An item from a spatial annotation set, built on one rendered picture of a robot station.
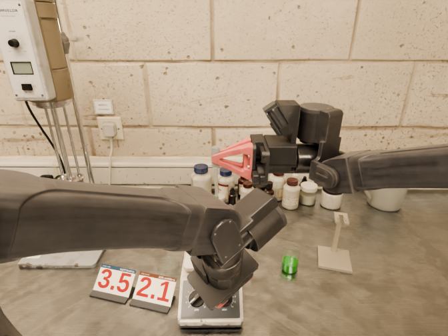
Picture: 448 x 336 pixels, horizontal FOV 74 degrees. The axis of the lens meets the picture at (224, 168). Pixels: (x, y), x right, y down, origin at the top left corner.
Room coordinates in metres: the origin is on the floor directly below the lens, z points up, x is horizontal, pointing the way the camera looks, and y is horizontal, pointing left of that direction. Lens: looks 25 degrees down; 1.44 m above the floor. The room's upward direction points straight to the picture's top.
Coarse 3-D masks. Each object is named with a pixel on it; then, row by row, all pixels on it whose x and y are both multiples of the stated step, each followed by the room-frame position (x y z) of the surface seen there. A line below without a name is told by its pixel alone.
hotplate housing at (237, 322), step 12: (180, 288) 0.45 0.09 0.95; (180, 300) 0.43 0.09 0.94; (240, 300) 0.43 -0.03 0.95; (180, 312) 0.41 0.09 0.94; (240, 312) 0.41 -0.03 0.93; (180, 324) 0.40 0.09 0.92; (192, 324) 0.40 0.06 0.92; (204, 324) 0.40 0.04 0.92; (216, 324) 0.40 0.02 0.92; (228, 324) 0.40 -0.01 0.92; (240, 324) 0.40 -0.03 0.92
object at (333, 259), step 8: (336, 216) 0.61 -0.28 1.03; (344, 216) 0.61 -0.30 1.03; (336, 224) 0.62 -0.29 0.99; (344, 224) 0.59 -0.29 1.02; (336, 232) 0.62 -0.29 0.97; (336, 240) 0.62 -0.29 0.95; (320, 248) 0.64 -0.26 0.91; (328, 248) 0.64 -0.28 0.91; (336, 248) 0.62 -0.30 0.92; (320, 256) 0.60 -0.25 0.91; (328, 256) 0.60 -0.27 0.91; (336, 256) 0.60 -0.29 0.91; (344, 256) 0.60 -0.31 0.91; (320, 264) 0.58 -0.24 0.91; (328, 264) 0.58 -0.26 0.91; (336, 264) 0.58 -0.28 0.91; (344, 264) 0.58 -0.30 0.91; (344, 272) 0.55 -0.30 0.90; (352, 272) 0.55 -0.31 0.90
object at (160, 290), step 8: (144, 280) 0.50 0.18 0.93; (152, 280) 0.50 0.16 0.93; (160, 280) 0.50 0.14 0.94; (144, 288) 0.49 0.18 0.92; (152, 288) 0.48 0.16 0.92; (160, 288) 0.48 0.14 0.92; (168, 288) 0.48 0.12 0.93; (144, 296) 0.47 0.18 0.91; (152, 296) 0.47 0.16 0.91; (160, 296) 0.47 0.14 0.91; (168, 296) 0.47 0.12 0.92
